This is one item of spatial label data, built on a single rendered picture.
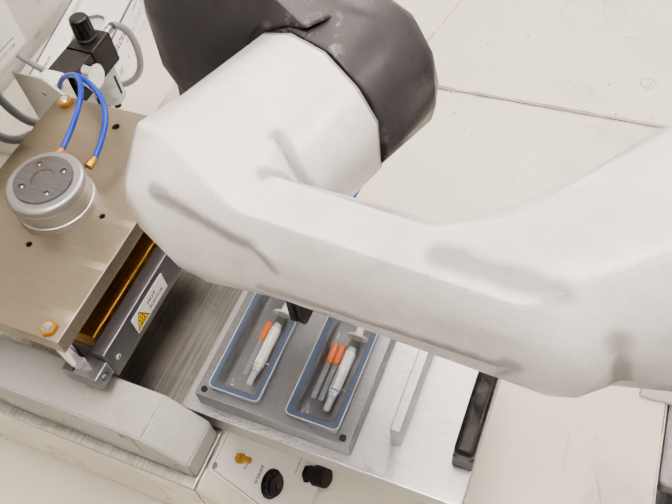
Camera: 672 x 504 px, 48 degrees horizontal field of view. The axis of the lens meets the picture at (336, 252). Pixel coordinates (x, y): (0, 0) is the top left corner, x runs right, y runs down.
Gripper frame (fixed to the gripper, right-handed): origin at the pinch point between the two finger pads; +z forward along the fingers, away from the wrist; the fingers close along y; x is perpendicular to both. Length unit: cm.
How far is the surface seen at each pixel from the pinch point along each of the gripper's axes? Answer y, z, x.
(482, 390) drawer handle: 18.4, 6.4, -0.9
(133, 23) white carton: -60, 24, 53
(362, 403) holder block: 7.9, 7.9, -5.5
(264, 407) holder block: -0.9, 7.8, -9.2
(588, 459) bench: 31.1, 32.4, 6.4
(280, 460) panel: -1.8, 23.8, -9.4
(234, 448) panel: -5.0, 16.9, -11.7
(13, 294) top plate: -23.8, -3.7, -11.0
